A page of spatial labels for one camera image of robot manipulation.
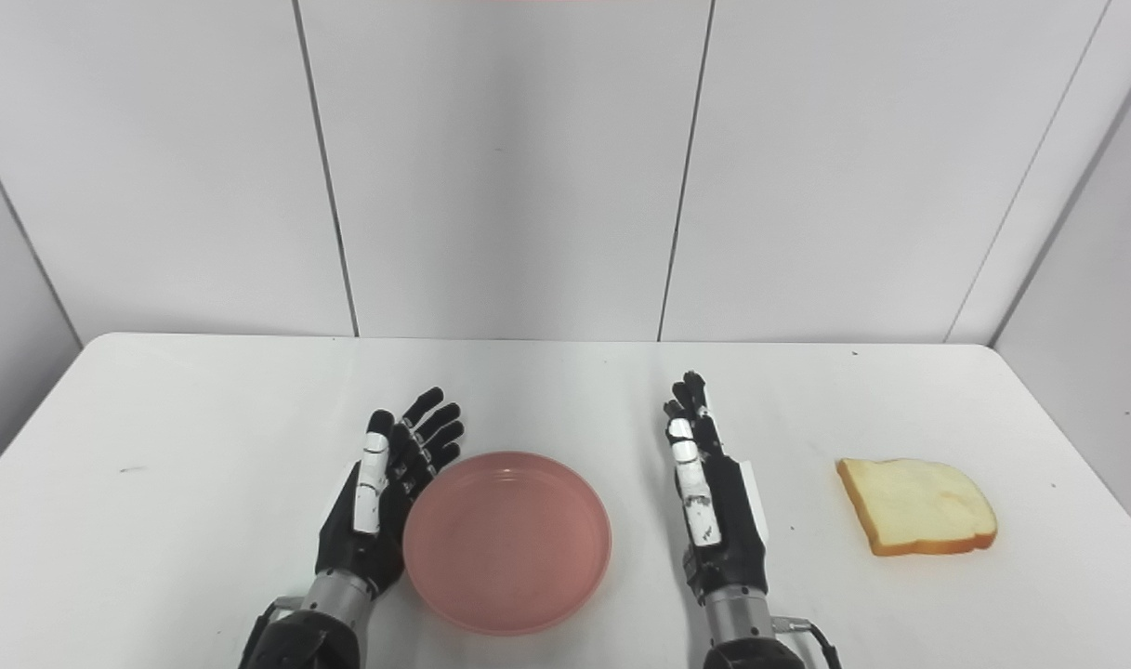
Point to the slice of white bread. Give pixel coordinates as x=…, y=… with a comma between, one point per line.
x=918, y=506

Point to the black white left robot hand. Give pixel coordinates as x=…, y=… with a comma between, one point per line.
x=370, y=502

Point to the pink round plate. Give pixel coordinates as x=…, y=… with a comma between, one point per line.
x=509, y=544

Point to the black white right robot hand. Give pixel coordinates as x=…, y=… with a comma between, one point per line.
x=723, y=530

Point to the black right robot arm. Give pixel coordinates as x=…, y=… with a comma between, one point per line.
x=742, y=627

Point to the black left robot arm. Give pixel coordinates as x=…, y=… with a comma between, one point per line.
x=309, y=641

